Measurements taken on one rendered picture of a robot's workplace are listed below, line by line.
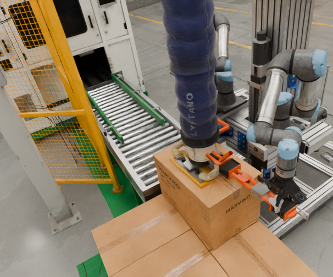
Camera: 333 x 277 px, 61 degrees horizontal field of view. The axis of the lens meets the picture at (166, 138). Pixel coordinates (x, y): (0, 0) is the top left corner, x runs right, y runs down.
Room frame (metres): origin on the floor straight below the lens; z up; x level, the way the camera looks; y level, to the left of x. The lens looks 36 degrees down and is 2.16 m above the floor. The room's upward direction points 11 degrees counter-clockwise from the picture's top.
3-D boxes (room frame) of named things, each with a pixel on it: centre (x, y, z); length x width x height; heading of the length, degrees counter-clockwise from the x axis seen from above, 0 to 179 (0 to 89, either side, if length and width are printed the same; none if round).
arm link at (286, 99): (1.42, -0.72, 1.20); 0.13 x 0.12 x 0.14; 55
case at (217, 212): (1.33, -0.20, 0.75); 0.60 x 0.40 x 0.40; 26
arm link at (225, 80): (1.87, -0.50, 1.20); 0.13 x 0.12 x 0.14; 73
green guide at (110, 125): (2.98, 0.76, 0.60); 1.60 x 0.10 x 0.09; 22
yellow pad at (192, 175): (1.29, -0.11, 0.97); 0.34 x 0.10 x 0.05; 26
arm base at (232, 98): (1.87, -0.50, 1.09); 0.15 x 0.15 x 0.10
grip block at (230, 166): (1.11, -0.31, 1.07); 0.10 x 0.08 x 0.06; 116
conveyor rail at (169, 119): (2.87, 0.07, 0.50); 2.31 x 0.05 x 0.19; 22
